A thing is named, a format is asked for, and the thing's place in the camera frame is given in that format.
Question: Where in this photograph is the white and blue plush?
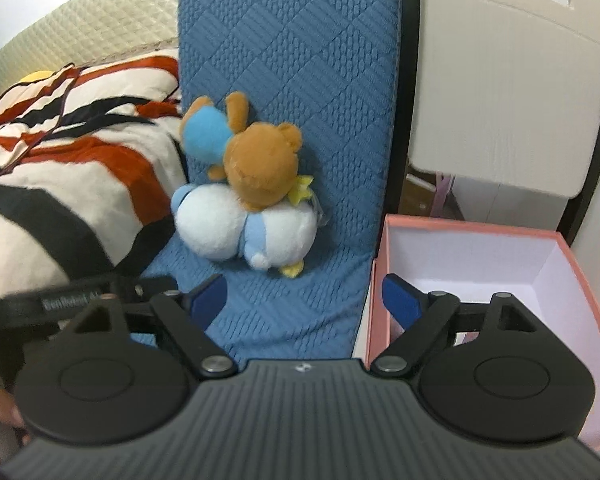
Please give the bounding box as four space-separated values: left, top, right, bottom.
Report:
171 183 321 278

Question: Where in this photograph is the brown bear plush blue shirt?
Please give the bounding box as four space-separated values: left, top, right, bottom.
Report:
181 91 313 211

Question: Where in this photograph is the pink cardboard storage box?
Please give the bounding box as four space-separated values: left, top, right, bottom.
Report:
355 214 600 450

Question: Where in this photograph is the striped orange black white blanket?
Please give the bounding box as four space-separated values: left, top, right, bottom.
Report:
0 49 187 297

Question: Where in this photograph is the white plastic chair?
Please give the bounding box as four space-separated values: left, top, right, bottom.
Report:
385 0 600 242

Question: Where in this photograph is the blue textured chair cushion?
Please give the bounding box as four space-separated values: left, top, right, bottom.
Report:
149 0 401 363

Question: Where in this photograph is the cream quilted headboard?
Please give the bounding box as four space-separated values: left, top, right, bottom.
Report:
0 0 178 92

